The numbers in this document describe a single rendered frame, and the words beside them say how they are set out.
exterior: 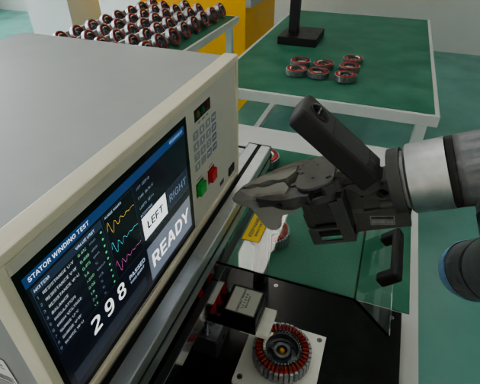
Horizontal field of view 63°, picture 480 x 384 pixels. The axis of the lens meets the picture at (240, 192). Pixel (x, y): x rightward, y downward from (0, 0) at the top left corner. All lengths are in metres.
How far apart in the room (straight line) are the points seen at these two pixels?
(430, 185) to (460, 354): 1.58
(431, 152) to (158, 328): 0.34
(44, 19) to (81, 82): 4.01
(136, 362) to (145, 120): 0.25
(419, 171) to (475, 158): 0.05
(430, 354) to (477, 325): 0.29
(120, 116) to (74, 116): 0.05
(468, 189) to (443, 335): 1.60
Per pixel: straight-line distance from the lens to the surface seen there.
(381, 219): 0.47
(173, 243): 0.50
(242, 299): 0.74
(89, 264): 0.36
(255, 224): 0.66
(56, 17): 4.44
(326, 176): 0.45
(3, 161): 0.39
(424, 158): 0.43
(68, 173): 0.35
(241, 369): 0.82
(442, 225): 2.55
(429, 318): 2.03
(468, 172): 0.42
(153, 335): 0.47
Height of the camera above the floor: 1.50
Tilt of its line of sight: 36 degrees down
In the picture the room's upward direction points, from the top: straight up
